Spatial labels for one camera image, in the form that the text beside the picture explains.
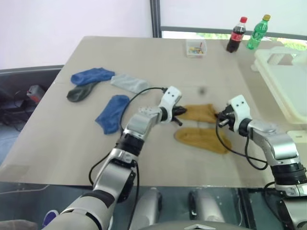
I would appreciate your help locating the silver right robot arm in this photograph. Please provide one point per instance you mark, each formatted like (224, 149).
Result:
(280, 143)

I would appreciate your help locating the dark green sock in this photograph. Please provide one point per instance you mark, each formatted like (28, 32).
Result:
(79, 92)

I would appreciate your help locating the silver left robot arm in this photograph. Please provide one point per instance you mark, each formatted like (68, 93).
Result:
(139, 124)

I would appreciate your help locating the white plastic bin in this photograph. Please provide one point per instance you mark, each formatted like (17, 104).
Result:
(285, 79)

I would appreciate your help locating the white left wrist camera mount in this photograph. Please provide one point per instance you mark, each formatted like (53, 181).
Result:
(170, 97)

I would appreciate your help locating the green soda bottle yellow cap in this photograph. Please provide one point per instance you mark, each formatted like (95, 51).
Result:
(256, 33)

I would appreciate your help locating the blue sock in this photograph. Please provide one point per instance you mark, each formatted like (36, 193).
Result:
(112, 113)
(92, 75)

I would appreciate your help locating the dark window frame rail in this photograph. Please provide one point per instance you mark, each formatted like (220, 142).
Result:
(227, 30)

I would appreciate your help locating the grey brown cushion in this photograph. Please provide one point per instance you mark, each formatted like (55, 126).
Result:
(16, 225)

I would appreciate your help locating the white flat plastic tray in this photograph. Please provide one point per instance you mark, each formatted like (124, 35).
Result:
(298, 137)

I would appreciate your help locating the cola bottle with red cap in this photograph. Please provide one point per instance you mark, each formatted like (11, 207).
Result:
(235, 36)

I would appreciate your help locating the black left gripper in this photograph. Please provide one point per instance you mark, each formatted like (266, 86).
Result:
(175, 112)

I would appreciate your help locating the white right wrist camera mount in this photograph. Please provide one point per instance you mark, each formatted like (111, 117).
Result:
(239, 107)

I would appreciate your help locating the dark window frame post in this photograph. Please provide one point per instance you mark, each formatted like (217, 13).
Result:
(155, 18)

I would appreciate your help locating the red and black device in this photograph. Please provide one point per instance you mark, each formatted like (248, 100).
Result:
(36, 92)

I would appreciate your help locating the small clear plastic container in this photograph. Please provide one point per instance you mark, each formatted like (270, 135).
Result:
(196, 49)

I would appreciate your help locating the dark housing with silver chevron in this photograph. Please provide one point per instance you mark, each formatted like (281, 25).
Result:
(195, 226)

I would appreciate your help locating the grey sock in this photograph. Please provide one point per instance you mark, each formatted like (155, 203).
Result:
(129, 82)

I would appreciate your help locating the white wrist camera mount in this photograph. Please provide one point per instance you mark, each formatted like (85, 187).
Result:
(239, 107)
(170, 97)

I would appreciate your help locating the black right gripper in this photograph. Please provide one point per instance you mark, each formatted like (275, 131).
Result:
(229, 117)

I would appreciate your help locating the mustard yellow sock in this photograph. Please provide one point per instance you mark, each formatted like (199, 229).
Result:
(199, 112)
(204, 139)

